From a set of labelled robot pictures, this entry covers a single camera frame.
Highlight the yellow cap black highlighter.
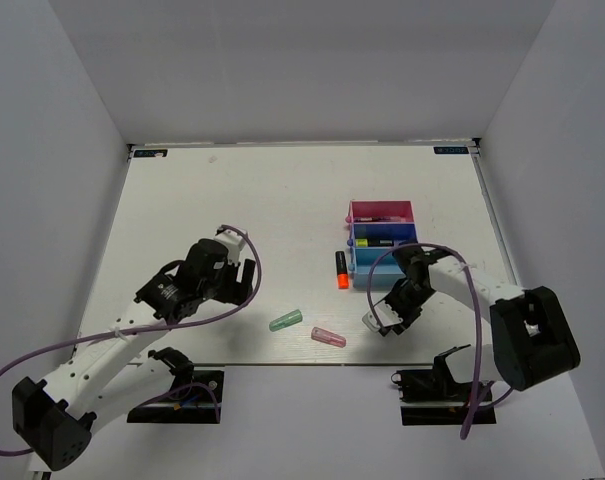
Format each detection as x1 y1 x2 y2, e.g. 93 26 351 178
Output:
353 238 405 248

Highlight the purple ink refill pen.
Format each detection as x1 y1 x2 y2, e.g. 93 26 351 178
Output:
353 216 403 223

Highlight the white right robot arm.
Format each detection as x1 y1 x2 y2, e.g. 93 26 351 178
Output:
363 243 581 399

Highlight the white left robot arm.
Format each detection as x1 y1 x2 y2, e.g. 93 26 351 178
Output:
12 228 256 471

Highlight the light blue plastic bin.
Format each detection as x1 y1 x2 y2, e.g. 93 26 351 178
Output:
348 247 404 290

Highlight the purple-blue plastic bin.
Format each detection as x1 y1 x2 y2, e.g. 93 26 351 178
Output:
347 222 418 247

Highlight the orange cap black highlighter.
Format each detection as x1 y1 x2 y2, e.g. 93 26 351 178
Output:
335 251 349 289

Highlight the pink translucent eraser case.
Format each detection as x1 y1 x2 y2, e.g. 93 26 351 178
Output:
310 327 347 348

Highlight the pink plastic bin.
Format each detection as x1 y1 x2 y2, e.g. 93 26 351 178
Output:
345 200 414 224

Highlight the left corner label sticker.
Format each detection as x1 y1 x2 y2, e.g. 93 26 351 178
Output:
133 149 168 158

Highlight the corner label sticker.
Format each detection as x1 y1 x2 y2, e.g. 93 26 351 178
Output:
133 149 168 158
433 146 469 155

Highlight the right corner label sticker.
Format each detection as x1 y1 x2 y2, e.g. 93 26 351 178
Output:
433 146 469 155

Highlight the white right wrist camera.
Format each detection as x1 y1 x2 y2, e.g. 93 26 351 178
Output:
362 306 402 335

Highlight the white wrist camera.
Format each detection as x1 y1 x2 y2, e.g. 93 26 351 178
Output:
213 225 247 266
362 306 402 335

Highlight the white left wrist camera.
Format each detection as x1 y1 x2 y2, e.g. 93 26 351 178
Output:
213 225 247 266

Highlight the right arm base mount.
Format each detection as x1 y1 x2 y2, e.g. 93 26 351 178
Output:
391 369 472 427

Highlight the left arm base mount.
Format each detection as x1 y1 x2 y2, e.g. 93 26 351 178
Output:
126 369 225 425

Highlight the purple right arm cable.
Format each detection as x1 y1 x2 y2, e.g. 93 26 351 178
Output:
366 242 516 441

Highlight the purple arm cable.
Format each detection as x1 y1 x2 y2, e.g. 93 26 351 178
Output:
366 242 516 441
0 224 264 459

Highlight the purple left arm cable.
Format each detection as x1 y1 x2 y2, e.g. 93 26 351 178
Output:
0 224 264 459

